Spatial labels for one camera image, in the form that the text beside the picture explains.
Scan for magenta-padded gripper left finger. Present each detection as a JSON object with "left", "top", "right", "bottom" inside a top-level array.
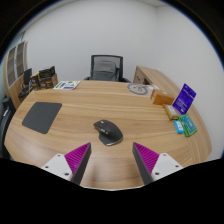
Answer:
[{"left": 41, "top": 142, "right": 93, "bottom": 186}]

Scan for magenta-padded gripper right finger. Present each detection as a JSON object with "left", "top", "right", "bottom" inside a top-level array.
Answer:
[{"left": 132, "top": 142, "right": 184, "bottom": 186}]

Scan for dark grey computer mouse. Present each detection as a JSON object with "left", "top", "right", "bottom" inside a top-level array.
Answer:
[{"left": 92, "top": 119, "right": 124, "bottom": 147}]

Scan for dark grey mouse pad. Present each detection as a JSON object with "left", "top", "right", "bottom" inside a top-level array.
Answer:
[{"left": 21, "top": 101, "right": 63, "bottom": 135}]

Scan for small blue packet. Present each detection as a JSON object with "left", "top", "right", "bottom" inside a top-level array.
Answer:
[{"left": 173, "top": 119, "right": 185, "bottom": 135}]

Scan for small brown labelled box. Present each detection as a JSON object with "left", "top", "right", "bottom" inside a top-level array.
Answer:
[{"left": 162, "top": 104, "right": 181, "bottom": 121}]

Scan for green packet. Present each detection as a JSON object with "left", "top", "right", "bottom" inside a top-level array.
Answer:
[{"left": 178, "top": 114, "right": 198, "bottom": 138}]

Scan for orange cardboard box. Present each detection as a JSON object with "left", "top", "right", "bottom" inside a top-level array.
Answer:
[{"left": 149, "top": 88, "right": 176, "bottom": 106}]

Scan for purple card package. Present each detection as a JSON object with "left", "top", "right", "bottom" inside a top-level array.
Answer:
[{"left": 172, "top": 83, "right": 197, "bottom": 115}]

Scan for white green printed leaflet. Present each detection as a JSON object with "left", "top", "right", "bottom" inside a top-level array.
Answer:
[{"left": 53, "top": 80, "right": 81, "bottom": 91}]

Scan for black leather office chair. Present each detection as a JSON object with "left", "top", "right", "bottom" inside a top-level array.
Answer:
[{"left": 0, "top": 94, "right": 17, "bottom": 159}]

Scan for large brown cardboard box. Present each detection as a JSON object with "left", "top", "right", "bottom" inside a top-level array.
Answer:
[{"left": 39, "top": 73, "right": 59, "bottom": 90}]

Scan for wooden side desk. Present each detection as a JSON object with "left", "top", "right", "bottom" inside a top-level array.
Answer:
[{"left": 132, "top": 65, "right": 183, "bottom": 98}]

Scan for small brown cardboard box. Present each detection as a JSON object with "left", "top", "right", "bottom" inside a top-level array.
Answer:
[{"left": 30, "top": 74, "right": 41, "bottom": 90}]

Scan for grey backpack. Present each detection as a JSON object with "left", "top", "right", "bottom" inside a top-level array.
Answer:
[{"left": 92, "top": 60, "right": 118, "bottom": 82}]

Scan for black cardboard box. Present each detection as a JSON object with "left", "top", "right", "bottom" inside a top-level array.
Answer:
[{"left": 38, "top": 65, "right": 56, "bottom": 80}]

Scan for small black chair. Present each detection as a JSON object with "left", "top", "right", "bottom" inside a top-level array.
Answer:
[{"left": 18, "top": 68, "right": 34, "bottom": 99}]

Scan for black mesh office chair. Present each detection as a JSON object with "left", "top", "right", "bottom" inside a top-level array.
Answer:
[{"left": 83, "top": 54, "right": 132, "bottom": 83}]

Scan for wooden glass-door cabinet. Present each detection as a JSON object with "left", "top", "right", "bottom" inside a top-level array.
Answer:
[{"left": 3, "top": 40, "right": 34, "bottom": 109}]

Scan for clear bag with grey ring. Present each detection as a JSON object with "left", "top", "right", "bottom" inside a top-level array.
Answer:
[{"left": 126, "top": 82, "right": 159, "bottom": 97}]

